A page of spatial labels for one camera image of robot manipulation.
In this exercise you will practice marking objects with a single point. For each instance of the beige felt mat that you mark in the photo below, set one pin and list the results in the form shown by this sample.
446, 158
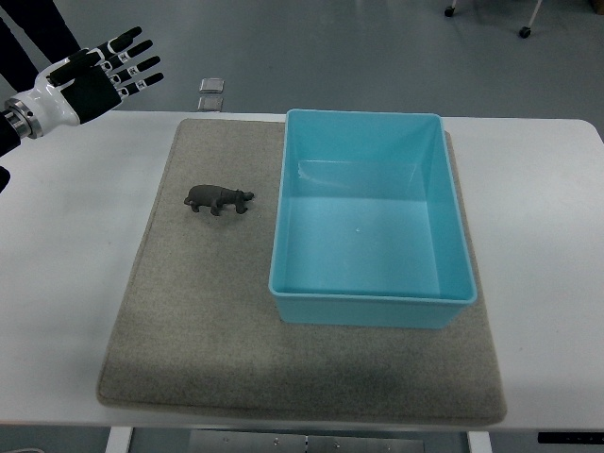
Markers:
198, 331

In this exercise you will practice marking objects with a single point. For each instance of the brown toy hippo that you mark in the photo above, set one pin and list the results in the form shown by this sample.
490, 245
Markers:
215, 197

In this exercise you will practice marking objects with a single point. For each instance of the right black caster wheel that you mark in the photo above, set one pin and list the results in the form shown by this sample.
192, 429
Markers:
524, 32

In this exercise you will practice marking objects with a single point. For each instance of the upper silver floor plate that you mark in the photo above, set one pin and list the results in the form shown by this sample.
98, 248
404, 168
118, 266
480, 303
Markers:
211, 85

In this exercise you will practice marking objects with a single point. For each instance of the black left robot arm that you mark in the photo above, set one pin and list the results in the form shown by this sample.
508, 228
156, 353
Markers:
18, 121

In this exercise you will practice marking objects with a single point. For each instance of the silver floor plate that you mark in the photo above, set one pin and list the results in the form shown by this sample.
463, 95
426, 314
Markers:
211, 85
210, 103

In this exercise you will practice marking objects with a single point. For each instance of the grey metal table frame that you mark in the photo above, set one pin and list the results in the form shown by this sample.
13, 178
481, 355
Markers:
208, 440

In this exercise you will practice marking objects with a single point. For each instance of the lower silver floor plate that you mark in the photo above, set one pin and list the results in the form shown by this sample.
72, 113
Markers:
210, 103

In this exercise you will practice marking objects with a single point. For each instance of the blue plastic box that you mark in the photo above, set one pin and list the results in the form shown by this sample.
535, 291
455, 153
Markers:
369, 231

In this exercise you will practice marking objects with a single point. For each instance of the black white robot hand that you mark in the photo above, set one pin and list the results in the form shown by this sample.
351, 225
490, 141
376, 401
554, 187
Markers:
91, 82

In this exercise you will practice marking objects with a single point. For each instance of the black table control panel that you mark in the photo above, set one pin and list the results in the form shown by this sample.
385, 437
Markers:
570, 438

